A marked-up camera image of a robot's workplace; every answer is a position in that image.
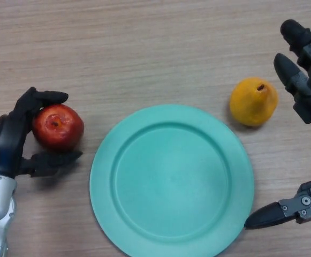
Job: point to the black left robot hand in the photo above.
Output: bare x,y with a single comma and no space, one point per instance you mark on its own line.
6,144

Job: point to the red apple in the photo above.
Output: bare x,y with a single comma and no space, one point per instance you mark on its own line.
59,128

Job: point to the green round plate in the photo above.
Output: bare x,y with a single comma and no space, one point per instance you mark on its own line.
171,182

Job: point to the yellow pear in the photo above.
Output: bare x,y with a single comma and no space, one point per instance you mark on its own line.
253,103

